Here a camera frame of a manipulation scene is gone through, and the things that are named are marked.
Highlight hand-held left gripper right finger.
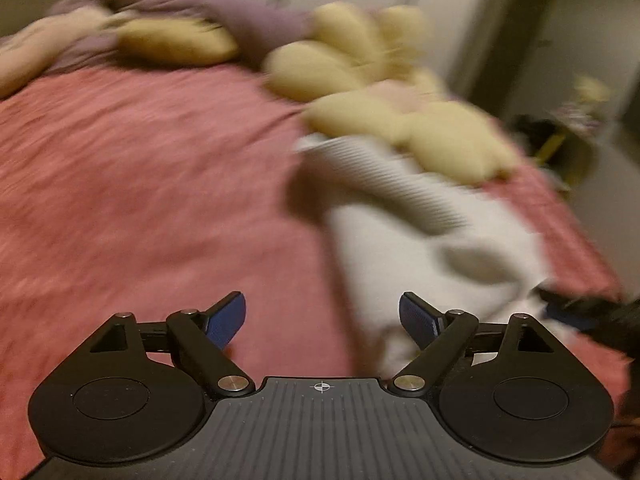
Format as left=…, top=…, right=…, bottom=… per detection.
left=392, top=291, right=557, bottom=397

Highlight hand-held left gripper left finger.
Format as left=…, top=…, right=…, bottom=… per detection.
left=85, top=291, right=257, bottom=397

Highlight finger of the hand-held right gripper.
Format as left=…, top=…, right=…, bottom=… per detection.
left=534, top=285, right=603, bottom=333

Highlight white ribbed sweater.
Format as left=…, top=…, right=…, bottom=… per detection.
left=291, top=134, right=557, bottom=382

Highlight yellow-green side table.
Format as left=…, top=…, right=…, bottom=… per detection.
left=539, top=107, right=601, bottom=188

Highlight dark plush toy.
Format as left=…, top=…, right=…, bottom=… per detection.
left=510, top=114, right=557, bottom=147

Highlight small pink trinkets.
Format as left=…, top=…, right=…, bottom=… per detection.
left=557, top=100, right=598, bottom=128

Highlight pale yellow paper bag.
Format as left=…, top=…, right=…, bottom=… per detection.
left=572, top=74, right=613, bottom=108

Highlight yellow flower pillow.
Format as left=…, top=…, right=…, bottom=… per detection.
left=262, top=4, right=521, bottom=185

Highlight small yellow pillow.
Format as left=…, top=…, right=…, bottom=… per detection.
left=116, top=19, right=240, bottom=67

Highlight purple pillow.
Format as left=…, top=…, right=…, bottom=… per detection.
left=47, top=0, right=321, bottom=77

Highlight long beige plush pillow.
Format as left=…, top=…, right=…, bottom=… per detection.
left=0, top=9, right=117, bottom=100

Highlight pink corduroy blanket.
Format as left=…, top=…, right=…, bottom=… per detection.
left=0, top=62, right=632, bottom=480

